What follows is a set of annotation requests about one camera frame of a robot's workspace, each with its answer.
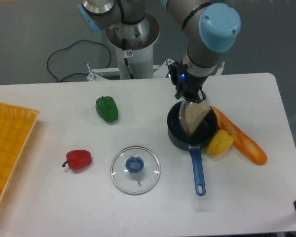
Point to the orange baguette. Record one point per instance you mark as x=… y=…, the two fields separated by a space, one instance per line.
x=243 y=143

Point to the toast slice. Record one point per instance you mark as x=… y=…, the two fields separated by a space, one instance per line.
x=191 y=114

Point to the dark pot blue handle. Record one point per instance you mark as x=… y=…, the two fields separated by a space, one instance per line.
x=199 y=140

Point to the green bell pepper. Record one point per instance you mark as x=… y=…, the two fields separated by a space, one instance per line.
x=107 y=108

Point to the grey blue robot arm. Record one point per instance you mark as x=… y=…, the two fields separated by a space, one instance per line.
x=212 y=29

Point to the yellow bell pepper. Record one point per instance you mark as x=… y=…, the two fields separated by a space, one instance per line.
x=220 y=142

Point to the red bell pepper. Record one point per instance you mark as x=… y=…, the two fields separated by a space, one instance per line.
x=77 y=159

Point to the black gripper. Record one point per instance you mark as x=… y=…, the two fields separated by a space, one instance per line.
x=186 y=84

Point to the yellow woven basket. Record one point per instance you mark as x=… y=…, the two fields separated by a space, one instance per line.
x=16 y=125

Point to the glass lid blue knob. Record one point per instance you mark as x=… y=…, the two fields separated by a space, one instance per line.
x=135 y=170

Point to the white table bracket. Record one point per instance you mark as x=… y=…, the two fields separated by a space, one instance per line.
x=220 y=69

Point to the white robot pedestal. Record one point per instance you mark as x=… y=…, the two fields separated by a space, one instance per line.
x=133 y=44

